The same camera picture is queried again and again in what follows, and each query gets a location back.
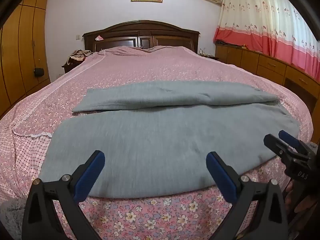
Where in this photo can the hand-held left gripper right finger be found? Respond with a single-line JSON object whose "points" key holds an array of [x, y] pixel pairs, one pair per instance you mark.
{"points": [[221, 173]]}

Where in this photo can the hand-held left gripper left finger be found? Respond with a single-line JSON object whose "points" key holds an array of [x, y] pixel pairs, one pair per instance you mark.
{"points": [[88, 172]]}

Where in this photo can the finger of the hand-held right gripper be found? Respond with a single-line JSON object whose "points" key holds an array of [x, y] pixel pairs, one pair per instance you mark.
{"points": [[290, 138], [275, 143]]}

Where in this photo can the grey pants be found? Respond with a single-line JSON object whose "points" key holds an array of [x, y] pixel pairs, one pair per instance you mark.
{"points": [[150, 140]]}

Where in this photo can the person's right hand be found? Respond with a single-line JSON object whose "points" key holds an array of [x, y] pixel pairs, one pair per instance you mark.
{"points": [[292, 195]]}

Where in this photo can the long low wooden cabinet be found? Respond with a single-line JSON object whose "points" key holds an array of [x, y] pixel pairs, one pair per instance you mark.
{"points": [[252, 60]]}

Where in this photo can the grey fluffy rug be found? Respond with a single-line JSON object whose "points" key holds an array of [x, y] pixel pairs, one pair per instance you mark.
{"points": [[10, 217]]}

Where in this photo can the small black bag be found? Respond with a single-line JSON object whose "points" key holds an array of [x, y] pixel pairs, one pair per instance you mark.
{"points": [[38, 72]]}

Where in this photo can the pink floral bedspread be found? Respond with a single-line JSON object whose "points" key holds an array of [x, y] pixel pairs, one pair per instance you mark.
{"points": [[130, 67]]}

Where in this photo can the pile of clothes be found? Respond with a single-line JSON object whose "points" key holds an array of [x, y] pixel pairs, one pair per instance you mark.
{"points": [[77, 56]]}

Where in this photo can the cream and red curtain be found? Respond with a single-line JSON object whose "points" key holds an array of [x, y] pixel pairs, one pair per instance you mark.
{"points": [[262, 17]]}

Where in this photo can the small pink cloth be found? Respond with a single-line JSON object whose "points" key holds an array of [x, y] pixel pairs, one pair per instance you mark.
{"points": [[99, 38]]}

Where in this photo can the wooden wardrobe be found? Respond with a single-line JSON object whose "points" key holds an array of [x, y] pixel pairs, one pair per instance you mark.
{"points": [[17, 55]]}

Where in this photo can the dark wooden headboard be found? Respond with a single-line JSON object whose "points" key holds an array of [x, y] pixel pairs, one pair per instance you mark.
{"points": [[125, 33]]}

